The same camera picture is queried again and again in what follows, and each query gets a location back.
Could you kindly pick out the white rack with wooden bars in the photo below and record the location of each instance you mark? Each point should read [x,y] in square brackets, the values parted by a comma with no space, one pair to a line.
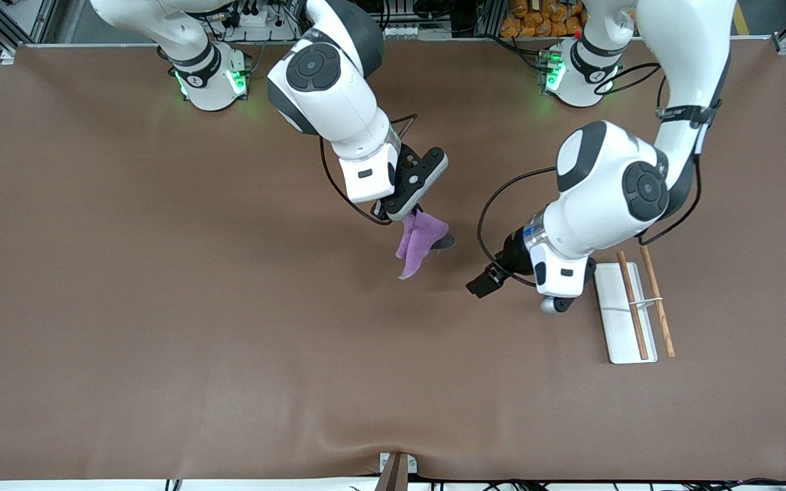
[621,327]

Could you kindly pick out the purple and grey towel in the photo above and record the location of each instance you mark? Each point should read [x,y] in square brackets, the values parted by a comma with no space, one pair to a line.
[417,239]

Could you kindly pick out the brown table mat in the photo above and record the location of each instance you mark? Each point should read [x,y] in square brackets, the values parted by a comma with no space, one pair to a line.
[229,341]

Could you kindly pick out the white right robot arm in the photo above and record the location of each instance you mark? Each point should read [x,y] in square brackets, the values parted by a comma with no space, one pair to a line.
[325,88]

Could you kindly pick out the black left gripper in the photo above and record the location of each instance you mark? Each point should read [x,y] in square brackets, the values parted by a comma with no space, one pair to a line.
[515,255]

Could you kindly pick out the grey bracket with brown post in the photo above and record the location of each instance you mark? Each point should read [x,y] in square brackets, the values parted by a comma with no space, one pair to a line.
[396,470]

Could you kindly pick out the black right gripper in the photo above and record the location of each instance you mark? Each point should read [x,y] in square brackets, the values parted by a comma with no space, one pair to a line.
[385,209]

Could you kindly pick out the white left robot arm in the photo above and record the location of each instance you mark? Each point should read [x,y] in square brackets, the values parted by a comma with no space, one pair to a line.
[611,184]

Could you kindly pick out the pile of orange items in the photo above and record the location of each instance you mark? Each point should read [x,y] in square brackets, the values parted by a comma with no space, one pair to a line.
[536,20]

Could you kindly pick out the white terminal block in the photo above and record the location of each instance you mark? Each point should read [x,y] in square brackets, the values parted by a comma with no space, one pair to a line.
[417,31]

